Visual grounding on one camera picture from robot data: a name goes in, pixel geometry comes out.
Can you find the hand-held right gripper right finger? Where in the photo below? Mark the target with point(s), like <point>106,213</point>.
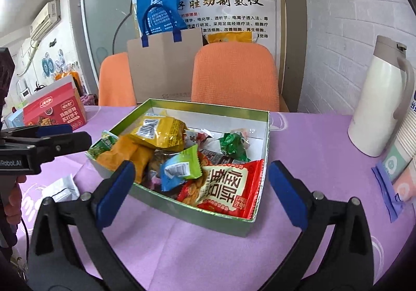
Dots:
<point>287,195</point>

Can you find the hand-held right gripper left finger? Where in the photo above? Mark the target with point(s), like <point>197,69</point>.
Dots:
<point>117,193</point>

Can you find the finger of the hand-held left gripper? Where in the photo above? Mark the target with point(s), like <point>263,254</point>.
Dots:
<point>71,141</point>
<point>55,130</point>

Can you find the green cardboard box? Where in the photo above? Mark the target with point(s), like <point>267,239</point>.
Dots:
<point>201,216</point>

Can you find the person's left forearm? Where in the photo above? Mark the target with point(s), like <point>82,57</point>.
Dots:
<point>6,229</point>

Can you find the person's left hand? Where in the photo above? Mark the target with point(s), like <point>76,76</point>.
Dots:
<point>14,196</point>

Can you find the red biscuit box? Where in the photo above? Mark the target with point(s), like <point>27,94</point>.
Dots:
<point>55,109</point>

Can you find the green pea packet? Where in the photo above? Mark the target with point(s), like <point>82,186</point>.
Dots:
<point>102,146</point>

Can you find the orange snack packet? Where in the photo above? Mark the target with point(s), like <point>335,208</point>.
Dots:
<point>126,154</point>

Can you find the small snack box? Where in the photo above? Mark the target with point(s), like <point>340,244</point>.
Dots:
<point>14,119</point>

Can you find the large red snack packet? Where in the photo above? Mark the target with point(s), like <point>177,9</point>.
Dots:
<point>224,190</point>

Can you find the blue and green snack packet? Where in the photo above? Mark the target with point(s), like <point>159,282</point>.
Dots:
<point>180,167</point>

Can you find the yellow snack packet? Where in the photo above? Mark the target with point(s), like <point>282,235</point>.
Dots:
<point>162,136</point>

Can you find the green candy packet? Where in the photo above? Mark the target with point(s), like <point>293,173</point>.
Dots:
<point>232,145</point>

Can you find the orange chair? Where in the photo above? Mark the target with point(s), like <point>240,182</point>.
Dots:
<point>234,76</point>
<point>115,80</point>

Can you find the dark brown snack packet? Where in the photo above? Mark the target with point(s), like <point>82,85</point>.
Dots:
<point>216,157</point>

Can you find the red and white snack packet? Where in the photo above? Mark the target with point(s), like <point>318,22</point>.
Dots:
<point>195,138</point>

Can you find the purple flat packet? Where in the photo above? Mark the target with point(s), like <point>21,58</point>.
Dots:
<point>386,193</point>

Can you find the purple tablecloth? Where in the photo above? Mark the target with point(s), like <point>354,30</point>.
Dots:
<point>195,255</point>

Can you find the white air conditioner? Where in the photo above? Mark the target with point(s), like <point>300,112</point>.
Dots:
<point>45,19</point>

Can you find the pack of paper cups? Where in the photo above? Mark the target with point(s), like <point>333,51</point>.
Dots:
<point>406,148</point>

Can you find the frosted glass door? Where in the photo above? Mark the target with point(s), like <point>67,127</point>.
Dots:
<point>104,11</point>

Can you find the white thermos jug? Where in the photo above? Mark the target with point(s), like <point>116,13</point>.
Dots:
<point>373,99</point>

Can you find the blue tote bag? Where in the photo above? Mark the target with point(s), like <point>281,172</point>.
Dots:
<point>159,8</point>

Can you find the yellow bag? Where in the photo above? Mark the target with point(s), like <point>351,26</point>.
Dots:
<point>230,38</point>

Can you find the white wall device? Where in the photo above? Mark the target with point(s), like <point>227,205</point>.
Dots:
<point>24,89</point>

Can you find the wall poster with border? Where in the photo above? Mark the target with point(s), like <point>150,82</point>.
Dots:
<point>227,15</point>

